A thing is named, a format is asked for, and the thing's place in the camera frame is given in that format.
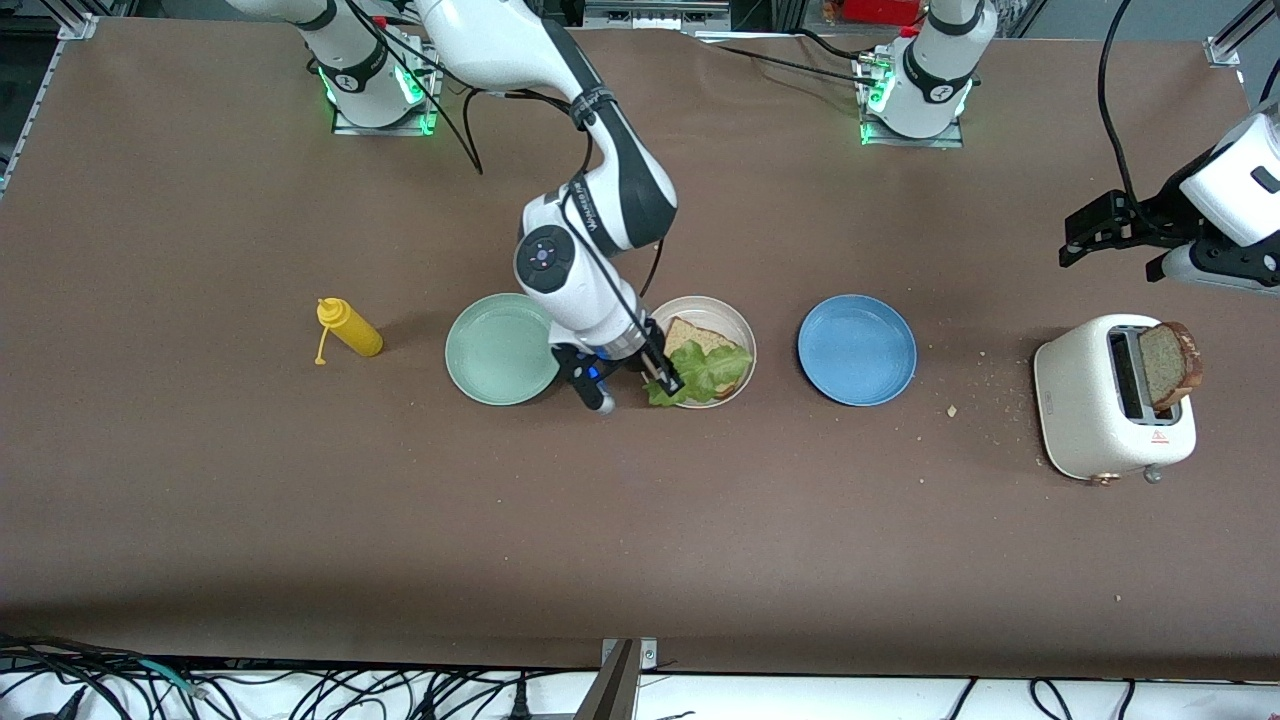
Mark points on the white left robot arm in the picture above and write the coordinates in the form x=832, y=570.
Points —
x=935, y=75

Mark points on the silver aluminium frame rail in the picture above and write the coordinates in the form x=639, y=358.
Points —
x=650, y=15

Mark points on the small metal bracket plate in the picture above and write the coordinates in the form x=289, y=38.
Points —
x=648, y=655

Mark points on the red box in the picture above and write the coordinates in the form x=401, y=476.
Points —
x=885, y=10

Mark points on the green lettuce leaf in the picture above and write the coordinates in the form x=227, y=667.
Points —
x=715, y=370

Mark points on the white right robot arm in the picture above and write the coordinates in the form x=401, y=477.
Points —
x=500, y=40

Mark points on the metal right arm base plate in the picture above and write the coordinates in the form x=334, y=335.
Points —
x=436, y=100

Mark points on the metal table corner bracket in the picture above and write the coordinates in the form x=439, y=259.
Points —
x=80, y=25
x=1222, y=55

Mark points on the white toaster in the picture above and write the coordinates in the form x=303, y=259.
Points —
x=1075, y=400

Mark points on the beige plate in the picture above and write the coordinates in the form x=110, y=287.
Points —
x=735, y=320

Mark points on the dark crust bread slice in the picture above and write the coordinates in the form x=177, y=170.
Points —
x=1160, y=365

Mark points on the grey aluminium beam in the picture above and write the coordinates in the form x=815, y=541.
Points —
x=610, y=695

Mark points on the blue plate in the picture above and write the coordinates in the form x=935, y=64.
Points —
x=857, y=350

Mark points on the pale green plate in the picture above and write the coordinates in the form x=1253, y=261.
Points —
x=490, y=350

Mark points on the light crust bread slice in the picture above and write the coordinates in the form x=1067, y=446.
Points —
x=690, y=335

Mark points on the black power plug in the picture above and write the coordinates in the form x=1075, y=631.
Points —
x=520, y=705

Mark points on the yellow mustard squeeze bottle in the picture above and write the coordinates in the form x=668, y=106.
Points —
x=358, y=338

